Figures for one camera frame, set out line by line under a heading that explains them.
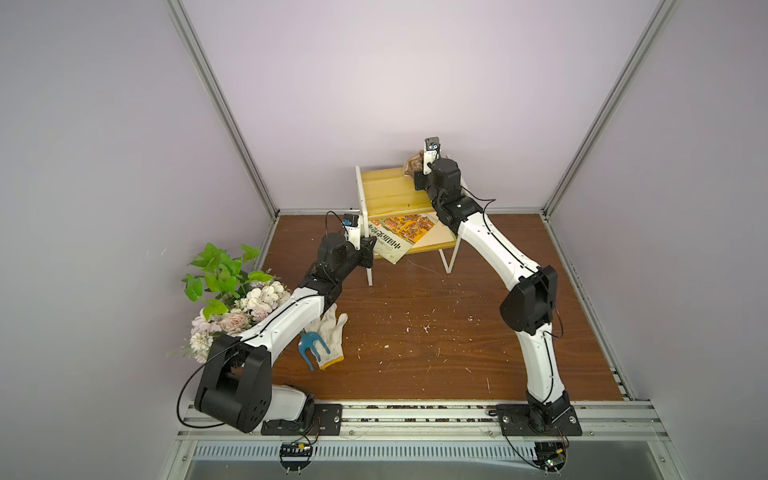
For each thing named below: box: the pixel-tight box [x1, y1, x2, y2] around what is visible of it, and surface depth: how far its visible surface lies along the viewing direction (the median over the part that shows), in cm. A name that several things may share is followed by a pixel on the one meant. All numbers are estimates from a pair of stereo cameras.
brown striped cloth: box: [403, 150, 424, 181], surface depth 85 cm
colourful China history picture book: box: [369, 213, 436, 265], surface depth 92 cm
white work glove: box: [304, 303, 349, 370], surface depth 89 cm
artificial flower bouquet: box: [182, 243, 292, 364], surface depth 64 cm
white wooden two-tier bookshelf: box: [355, 166, 463, 287], surface depth 81 cm
